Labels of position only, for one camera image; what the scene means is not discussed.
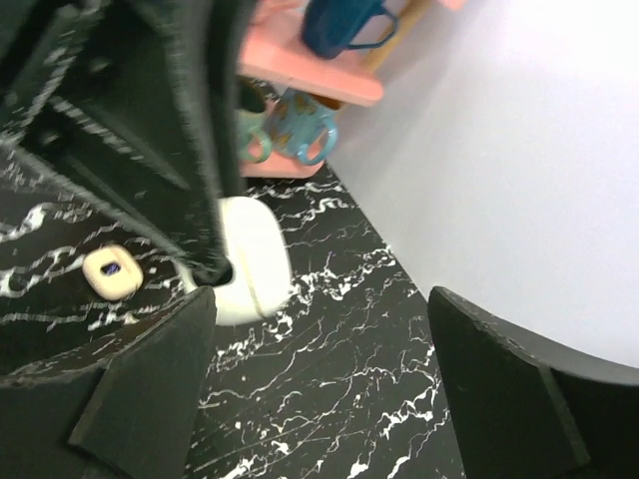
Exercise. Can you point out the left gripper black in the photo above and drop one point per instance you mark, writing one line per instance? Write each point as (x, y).
(130, 105)

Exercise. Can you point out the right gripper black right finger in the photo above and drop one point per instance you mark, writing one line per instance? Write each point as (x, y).
(525, 406)

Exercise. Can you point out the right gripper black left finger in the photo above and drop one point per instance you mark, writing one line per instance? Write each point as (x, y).
(121, 406)

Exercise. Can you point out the beige earbud charging case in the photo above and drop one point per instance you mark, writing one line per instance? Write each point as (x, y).
(112, 272)

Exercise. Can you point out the white earbud charging case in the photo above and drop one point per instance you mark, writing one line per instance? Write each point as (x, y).
(261, 273)

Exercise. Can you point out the pink three tier shelf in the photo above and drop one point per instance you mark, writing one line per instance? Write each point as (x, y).
(273, 51)

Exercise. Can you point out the teal mug on shelf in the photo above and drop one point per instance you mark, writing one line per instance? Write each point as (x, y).
(254, 143)

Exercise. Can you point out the dark blue mug on shelf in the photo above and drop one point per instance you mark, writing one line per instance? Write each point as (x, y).
(329, 26)

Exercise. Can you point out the black marbled table mat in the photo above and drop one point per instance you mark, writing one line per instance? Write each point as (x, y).
(342, 383)

